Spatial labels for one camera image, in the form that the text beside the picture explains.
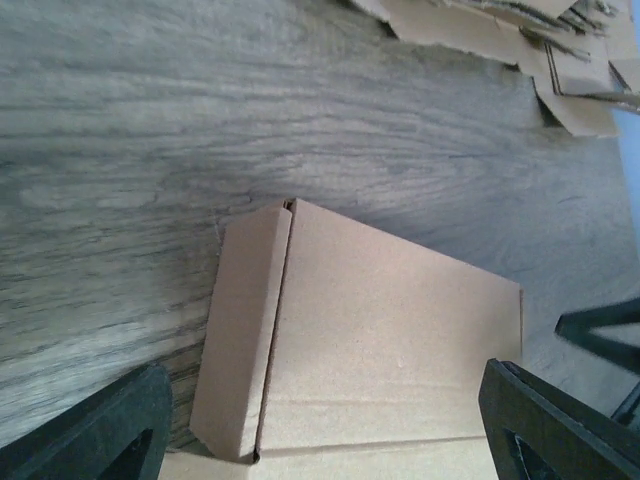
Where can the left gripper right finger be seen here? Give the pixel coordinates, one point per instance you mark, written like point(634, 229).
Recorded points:
point(536, 431)

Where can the cardboard box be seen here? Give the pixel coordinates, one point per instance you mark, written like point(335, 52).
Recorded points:
point(335, 350)

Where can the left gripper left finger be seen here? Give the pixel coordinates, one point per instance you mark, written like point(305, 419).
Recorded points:
point(120, 432)

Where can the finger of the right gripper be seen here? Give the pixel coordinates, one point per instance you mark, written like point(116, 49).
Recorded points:
point(601, 349)

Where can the stack of flat cardboard sheets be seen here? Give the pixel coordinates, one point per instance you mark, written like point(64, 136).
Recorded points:
point(581, 55)

